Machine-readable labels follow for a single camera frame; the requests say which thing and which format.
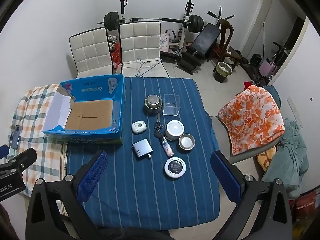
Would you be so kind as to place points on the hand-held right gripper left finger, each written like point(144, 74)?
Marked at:
point(93, 175)

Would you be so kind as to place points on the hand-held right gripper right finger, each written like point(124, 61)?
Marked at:
point(225, 177)

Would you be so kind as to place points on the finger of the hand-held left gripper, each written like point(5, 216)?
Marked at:
point(3, 152)
point(23, 158)

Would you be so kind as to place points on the blue cardboard box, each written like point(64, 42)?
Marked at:
point(87, 115)

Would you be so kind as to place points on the printed lighter with black cap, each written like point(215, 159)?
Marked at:
point(167, 147)

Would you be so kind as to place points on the bunch of keys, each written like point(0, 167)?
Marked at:
point(158, 127)

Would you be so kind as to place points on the person's left forearm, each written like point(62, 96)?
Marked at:
point(7, 223)

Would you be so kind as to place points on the grey smartphone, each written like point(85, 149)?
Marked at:
point(16, 137)

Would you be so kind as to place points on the grey chair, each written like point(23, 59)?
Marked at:
point(250, 156)

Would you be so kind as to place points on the blue striped tablecloth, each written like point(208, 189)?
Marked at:
point(140, 192)

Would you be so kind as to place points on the plaid blanket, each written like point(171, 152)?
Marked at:
point(35, 110)

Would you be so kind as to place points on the round white black tin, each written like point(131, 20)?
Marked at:
point(174, 167)

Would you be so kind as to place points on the small metal bowl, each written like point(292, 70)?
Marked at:
point(186, 142)

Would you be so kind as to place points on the silver power bank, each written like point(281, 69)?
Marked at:
point(141, 148)

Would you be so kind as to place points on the white earbud case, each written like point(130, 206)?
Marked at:
point(138, 127)

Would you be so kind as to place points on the teal cloth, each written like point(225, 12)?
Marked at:
point(287, 155)

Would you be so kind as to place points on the orange floral cloth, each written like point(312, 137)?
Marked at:
point(250, 115)

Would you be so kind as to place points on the white round jar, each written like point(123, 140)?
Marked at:
point(175, 128)

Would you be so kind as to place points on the red paper bag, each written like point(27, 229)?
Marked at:
point(303, 206)

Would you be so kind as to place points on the clear plastic box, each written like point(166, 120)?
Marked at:
point(171, 107)

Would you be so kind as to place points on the steel cup with strainer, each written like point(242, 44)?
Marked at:
point(153, 103)

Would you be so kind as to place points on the small red cloth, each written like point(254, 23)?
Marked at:
point(248, 85)

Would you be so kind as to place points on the dark blue cloth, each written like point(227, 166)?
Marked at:
point(274, 95)

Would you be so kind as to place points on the dark bucket with pale rim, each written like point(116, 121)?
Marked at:
point(222, 73)

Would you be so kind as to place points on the pink suitcase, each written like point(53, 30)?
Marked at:
point(268, 67)

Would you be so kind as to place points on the red plastic bag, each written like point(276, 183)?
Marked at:
point(116, 55)

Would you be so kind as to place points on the white quilted chair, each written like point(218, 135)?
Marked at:
point(140, 42)
point(90, 52)

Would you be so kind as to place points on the black weight bench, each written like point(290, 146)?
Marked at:
point(206, 40)

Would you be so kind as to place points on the brown wooden chair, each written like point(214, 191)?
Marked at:
point(226, 32)

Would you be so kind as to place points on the pink white gift bag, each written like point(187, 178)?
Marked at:
point(167, 40)

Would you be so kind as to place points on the black barbell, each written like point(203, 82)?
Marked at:
point(111, 20)

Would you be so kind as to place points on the white barbell rack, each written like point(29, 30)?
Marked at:
point(187, 10)

